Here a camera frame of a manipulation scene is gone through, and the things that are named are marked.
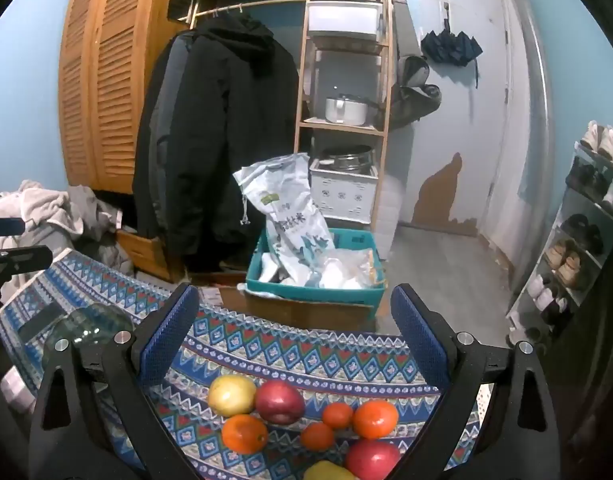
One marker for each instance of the teal plastic basket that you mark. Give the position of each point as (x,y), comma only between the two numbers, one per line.
(311,296)

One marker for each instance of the steel pot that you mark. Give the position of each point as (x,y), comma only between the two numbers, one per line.
(346,160)

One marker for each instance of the white lattice basket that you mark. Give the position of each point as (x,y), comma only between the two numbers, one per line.
(344,195)

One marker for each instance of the grey jacket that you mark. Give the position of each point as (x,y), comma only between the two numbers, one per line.
(161,120)

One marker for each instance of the white painted door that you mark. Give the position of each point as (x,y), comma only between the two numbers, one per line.
(461,125)

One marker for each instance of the shoe rack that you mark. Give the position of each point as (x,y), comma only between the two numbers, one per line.
(566,195)

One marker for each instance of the wooden louvered wardrobe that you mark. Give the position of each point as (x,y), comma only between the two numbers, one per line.
(111,85)

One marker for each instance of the wooden clothes rail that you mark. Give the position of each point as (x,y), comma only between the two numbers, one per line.
(251,4)

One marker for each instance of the dark blue umbrella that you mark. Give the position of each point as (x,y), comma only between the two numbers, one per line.
(449,47)

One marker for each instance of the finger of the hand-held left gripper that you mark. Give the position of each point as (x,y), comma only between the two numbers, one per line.
(4,226)
(16,258)

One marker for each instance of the grey garment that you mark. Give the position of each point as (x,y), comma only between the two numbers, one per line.
(94,210)

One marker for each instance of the white rice bag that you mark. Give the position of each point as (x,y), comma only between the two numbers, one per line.
(286,210)

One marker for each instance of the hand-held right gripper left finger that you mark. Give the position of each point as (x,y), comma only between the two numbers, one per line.
(169,340)

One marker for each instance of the glass bowl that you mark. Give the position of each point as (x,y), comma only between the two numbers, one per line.
(94,322)

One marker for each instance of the white plastic bag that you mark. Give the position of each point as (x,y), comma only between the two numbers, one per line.
(344,270)

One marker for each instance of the wooden shelf rack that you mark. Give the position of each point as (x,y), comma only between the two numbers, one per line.
(336,126)

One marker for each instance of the grey pipe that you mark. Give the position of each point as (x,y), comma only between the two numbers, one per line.
(536,110)

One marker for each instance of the pile of clothes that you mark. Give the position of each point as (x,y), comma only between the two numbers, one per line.
(31,205)

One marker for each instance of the wooden drawer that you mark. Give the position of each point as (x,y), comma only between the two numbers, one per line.
(141,250)

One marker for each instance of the white pot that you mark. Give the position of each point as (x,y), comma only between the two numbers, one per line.
(344,110)

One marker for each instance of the small tangerine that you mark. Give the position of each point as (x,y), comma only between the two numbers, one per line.
(317,435)
(337,415)

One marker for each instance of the black coat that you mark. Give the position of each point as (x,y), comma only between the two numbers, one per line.
(226,135)

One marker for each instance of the group of shoes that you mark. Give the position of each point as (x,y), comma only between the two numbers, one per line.
(568,265)

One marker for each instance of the large cardboard box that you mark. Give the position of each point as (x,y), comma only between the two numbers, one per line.
(306,312)

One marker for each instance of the grey hanging bag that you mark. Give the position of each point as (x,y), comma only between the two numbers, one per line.
(411,100)

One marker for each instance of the yellow apple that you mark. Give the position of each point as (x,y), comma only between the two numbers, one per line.
(231,395)
(329,472)

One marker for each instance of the red apple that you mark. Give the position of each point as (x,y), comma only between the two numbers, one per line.
(280,401)
(372,459)

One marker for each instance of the blue patterned tablecloth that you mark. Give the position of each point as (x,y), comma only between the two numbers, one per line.
(286,355)

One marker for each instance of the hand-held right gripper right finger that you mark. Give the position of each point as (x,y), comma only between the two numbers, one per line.
(419,340)

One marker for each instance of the white storage bin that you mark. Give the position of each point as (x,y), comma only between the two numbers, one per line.
(344,20)

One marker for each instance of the large orange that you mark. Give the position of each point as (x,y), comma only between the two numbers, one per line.
(244,434)
(375,420)

